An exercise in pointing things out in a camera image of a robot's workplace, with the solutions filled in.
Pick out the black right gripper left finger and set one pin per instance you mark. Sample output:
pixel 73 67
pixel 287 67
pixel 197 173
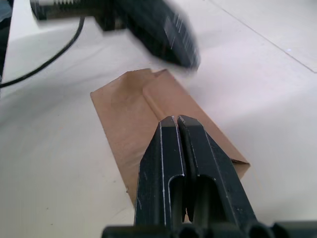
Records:
pixel 151 173

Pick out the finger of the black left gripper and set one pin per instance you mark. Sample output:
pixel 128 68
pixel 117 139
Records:
pixel 148 27
pixel 184 39

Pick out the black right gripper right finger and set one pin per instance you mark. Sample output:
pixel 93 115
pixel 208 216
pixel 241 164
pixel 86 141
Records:
pixel 213 158

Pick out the small brown cardboard box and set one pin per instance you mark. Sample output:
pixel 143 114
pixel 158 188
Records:
pixel 123 124

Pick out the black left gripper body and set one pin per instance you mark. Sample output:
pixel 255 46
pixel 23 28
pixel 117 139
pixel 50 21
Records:
pixel 111 17

